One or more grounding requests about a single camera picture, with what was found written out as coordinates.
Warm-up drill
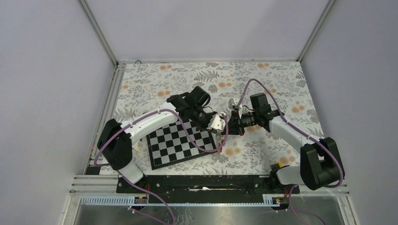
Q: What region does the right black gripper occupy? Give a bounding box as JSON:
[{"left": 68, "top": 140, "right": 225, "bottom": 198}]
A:
[{"left": 221, "top": 110, "right": 259, "bottom": 136}]

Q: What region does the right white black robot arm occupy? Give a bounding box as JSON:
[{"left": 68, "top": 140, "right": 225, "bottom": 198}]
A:
[{"left": 228, "top": 93, "right": 345, "bottom": 193}]

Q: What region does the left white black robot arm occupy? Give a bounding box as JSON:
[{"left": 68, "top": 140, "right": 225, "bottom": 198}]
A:
[{"left": 97, "top": 86, "right": 226, "bottom": 193}]

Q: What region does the black white chessboard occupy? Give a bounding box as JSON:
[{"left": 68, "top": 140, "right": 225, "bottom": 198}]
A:
[{"left": 146, "top": 120, "right": 216, "bottom": 170}]

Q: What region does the floral patterned table mat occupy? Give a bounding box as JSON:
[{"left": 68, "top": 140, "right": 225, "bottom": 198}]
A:
[{"left": 113, "top": 62, "right": 324, "bottom": 175}]

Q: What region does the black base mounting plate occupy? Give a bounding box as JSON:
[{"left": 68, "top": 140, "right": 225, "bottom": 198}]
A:
[{"left": 116, "top": 175, "right": 291, "bottom": 204}]

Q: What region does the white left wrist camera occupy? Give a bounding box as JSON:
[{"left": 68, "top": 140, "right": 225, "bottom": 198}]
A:
[{"left": 207, "top": 112, "right": 226, "bottom": 134}]

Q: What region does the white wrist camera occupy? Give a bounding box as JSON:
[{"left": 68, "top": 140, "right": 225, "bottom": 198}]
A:
[
  {"left": 228, "top": 98, "right": 242, "bottom": 111},
  {"left": 207, "top": 112, "right": 226, "bottom": 134}
]

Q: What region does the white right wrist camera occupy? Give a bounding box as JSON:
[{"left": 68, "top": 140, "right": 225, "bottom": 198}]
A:
[{"left": 228, "top": 98, "right": 242, "bottom": 111}]

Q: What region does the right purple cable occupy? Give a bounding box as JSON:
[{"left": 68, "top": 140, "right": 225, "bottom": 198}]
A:
[{"left": 237, "top": 78, "right": 345, "bottom": 225}]

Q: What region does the purple cable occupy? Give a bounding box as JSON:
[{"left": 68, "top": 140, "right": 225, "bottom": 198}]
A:
[
  {"left": 93, "top": 107, "right": 230, "bottom": 225},
  {"left": 237, "top": 78, "right": 345, "bottom": 225}
]

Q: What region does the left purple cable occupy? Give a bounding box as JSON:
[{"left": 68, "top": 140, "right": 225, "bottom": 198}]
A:
[{"left": 93, "top": 107, "right": 230, "bottom": 225}]

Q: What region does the grey slotted cable duct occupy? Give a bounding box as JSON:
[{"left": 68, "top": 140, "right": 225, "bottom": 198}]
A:
[{"left": 81, "top": 195, "right": 281, "bottom": 207}]

